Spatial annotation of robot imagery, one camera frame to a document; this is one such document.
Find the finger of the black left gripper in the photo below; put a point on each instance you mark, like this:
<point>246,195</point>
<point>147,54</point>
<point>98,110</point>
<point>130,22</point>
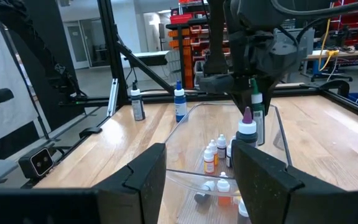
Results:
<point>242,101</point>
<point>267,98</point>

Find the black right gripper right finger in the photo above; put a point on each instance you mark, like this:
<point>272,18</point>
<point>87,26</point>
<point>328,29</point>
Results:
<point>259,186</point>

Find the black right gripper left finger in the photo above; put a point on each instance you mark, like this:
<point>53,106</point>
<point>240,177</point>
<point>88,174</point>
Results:
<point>135,193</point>

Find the large green food coloring bottle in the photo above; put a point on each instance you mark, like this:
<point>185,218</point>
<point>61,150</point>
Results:
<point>258,124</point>

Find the large purple food coloring bottle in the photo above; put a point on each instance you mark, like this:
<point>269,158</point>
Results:
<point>246,130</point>

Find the small orange coloring bottle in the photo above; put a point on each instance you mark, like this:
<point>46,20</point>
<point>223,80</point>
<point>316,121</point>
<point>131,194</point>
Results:
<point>223,199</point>

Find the small yellow coloring bottle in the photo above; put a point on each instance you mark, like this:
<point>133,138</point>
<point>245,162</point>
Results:
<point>213,146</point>

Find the small orange bottle yellow label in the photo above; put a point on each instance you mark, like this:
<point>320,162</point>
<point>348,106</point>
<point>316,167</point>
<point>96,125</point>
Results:
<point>209,166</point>

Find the small dark green coloring bottle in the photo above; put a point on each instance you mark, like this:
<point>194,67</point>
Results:
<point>201,197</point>

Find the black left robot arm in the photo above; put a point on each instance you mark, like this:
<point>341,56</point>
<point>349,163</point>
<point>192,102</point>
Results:
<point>217,37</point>

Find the large blue food coloring bottle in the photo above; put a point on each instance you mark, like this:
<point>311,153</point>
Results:
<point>180,107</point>

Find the large black food coloring bottle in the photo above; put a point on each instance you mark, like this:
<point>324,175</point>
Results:
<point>138,109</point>

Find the clear plastic bin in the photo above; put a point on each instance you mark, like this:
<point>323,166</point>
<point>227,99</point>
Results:
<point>182,146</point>

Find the red orange parts shelving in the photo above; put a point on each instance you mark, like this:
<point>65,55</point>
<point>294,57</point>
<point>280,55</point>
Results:
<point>191,34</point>

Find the black table clamp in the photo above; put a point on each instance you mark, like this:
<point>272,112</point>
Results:
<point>90,132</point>

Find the wooden workbench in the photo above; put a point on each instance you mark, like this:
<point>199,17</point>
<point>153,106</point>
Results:
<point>353,53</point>

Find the silver aluminium bar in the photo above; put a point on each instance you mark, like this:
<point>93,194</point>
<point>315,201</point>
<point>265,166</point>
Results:
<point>113,96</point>

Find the red storage shelf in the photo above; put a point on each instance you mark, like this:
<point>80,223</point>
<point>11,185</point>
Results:
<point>356,28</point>

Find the white topped desk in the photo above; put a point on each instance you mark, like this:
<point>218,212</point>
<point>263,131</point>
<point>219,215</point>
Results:
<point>141,53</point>

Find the person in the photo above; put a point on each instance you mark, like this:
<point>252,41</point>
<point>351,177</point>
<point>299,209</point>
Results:
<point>5,93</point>

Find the small black depth camera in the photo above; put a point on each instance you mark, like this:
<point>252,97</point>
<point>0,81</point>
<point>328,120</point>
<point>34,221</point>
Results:
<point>40,161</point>

